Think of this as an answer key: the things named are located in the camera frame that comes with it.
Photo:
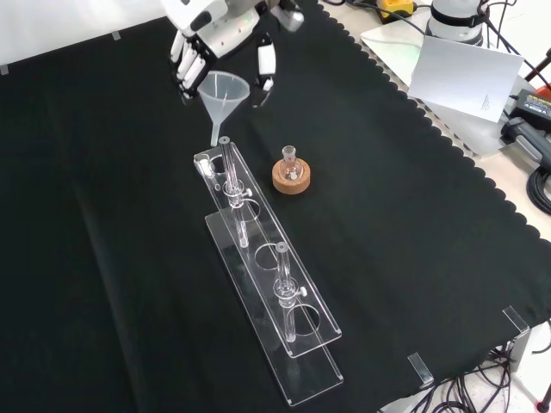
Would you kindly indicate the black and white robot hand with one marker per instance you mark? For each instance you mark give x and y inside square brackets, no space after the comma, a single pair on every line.
[219,30]

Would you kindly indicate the translucent plastic funnel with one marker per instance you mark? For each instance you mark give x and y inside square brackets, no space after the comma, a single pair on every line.
[224,92]

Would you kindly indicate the clear acrylic funnel stand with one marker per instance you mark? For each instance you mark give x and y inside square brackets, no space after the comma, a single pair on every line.
[303,380]

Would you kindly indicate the small round-bottom glass flask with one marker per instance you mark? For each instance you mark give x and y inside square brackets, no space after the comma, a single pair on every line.
[289,168]

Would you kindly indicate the yellow stop button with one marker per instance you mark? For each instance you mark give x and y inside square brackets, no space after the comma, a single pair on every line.
[397,6]

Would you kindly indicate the black bench cloth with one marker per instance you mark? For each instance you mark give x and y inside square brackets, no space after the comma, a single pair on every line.
[387,215]

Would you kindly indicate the pale white board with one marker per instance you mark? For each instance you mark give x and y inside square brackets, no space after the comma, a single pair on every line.
[467,75]

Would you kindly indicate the black tripod leg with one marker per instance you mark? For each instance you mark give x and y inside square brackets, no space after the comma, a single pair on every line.
[537,71]

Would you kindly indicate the black power adapter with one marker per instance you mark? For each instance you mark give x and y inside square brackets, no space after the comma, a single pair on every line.
[534,106]

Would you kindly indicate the clear cloth clamp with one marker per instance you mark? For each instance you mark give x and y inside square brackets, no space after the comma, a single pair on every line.
[421,369]
[516,319]

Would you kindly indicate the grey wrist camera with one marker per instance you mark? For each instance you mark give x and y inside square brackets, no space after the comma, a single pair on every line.
[290,17]

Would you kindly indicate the grey metal base plate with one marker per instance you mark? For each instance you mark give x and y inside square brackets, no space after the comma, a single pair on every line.
[478,137]

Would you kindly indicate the grey metal bench bracket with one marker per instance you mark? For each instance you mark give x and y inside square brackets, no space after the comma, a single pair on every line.
[521,353]

